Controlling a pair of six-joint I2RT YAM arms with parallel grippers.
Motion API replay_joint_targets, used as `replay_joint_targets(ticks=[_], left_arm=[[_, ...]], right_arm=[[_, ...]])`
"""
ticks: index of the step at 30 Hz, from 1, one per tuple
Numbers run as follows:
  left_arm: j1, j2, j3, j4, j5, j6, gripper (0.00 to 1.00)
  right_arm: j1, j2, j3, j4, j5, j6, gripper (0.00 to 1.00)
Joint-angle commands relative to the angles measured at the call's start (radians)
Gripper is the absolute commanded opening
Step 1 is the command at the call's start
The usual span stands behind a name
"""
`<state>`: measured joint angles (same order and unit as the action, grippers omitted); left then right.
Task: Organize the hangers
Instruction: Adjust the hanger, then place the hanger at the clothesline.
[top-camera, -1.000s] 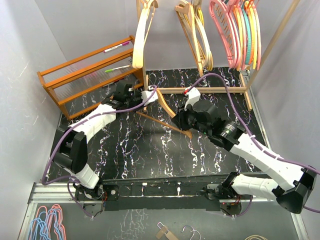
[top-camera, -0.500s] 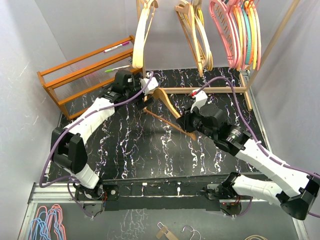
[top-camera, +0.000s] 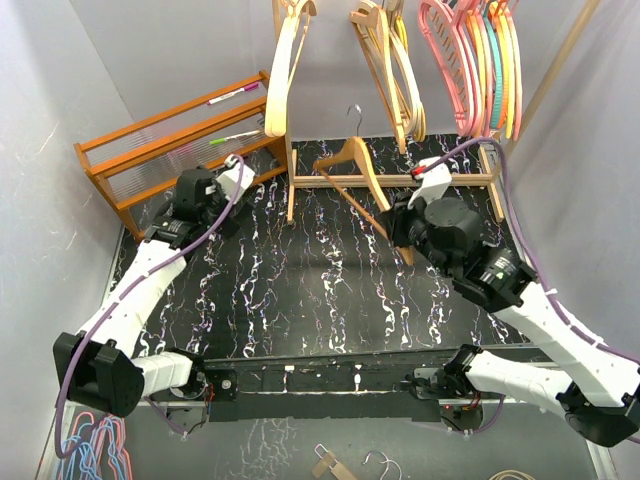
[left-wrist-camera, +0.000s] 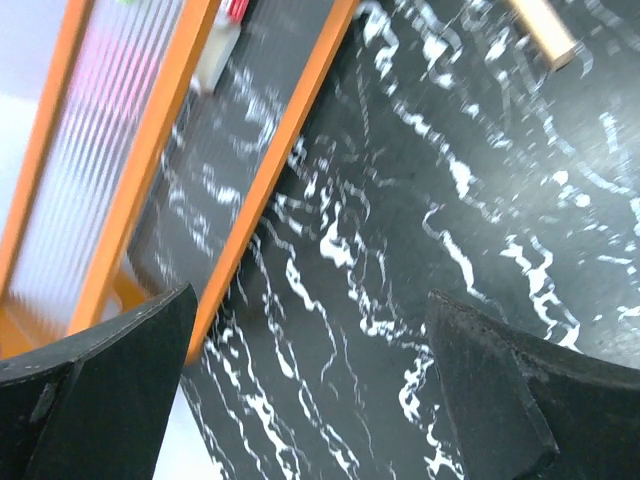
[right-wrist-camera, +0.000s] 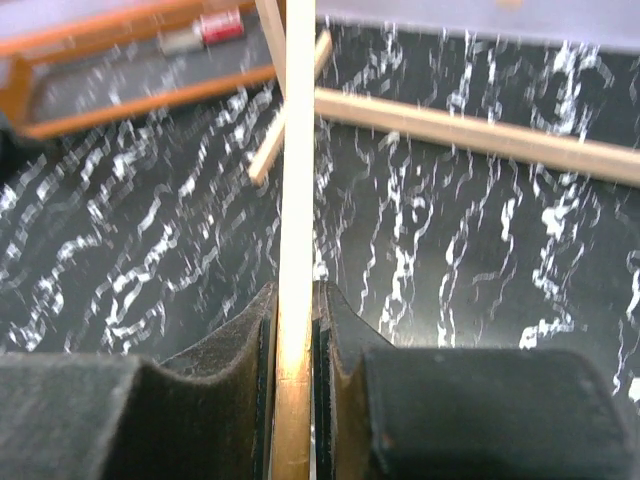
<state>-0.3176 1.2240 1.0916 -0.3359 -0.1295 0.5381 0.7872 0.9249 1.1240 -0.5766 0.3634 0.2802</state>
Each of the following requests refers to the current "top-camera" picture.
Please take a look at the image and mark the blue and pink wire hangers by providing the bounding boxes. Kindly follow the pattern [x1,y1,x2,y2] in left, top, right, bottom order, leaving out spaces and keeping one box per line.
[52,411,133,479]

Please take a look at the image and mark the teal wire hanger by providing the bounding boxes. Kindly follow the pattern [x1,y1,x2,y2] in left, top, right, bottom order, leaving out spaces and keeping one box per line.
[487,1,509,130]

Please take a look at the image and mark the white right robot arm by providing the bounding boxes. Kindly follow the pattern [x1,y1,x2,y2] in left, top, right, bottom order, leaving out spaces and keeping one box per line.
[379,194,639,447]

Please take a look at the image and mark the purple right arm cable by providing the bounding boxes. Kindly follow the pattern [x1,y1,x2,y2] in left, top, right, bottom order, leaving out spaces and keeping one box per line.
[414,136,640,444]

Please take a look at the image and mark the light wooden clothes rack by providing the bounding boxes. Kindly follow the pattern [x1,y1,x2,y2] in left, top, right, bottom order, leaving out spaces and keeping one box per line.
[287,1,600,224]

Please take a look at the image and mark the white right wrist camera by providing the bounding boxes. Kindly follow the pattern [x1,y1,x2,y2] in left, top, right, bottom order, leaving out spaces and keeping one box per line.
[408,157,452,209]

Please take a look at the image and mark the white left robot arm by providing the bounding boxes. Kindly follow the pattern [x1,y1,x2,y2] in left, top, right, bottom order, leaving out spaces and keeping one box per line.
[53,155,255,417]

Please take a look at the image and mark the thick pink plastic hanger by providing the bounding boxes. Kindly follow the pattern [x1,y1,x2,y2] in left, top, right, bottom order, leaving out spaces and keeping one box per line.
[451,1,484,137]

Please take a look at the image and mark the orange wooden shelf rack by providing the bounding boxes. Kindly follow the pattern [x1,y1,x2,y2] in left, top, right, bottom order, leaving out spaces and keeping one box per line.
[74,70,287,241]

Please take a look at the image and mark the beige hanger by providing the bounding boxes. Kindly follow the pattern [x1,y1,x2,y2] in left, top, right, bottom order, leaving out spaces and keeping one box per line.
[384,0,427,142]
[384,0,421,136]

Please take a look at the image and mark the yellow metal hanger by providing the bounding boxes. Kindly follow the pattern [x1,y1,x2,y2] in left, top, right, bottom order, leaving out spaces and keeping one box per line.
[501,1,523,142]

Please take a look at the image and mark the cream thin plastic hanger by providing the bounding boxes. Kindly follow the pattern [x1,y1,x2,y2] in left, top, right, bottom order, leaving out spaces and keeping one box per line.
[264,1,291,137]

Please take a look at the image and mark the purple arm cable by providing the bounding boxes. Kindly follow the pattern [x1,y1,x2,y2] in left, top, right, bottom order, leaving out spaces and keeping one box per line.
[52,153,246,459]
[414,136,640,444]

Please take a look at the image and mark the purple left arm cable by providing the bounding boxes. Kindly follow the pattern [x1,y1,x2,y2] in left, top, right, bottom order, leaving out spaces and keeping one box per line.
[52,153,246,459]

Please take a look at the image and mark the wooden clip hanger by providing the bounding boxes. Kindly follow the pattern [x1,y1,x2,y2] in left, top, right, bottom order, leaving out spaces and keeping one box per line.
[311,444,356,480]

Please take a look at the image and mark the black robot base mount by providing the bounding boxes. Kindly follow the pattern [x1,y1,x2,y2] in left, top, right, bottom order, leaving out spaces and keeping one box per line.
[149,349,506,426]

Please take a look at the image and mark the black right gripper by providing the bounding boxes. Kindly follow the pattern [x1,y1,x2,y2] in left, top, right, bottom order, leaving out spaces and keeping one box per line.
[380,188,454,279]

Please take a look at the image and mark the green capped marker pen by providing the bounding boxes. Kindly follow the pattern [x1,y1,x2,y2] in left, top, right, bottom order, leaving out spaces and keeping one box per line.
[209,129,264,146]

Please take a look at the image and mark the orange plastic hanger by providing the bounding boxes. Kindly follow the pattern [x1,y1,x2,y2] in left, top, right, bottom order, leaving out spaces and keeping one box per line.
[494,1,515,139]

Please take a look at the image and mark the purple capped marker pen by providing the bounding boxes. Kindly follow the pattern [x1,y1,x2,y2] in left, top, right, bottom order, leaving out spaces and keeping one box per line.
[207,82,260,105]

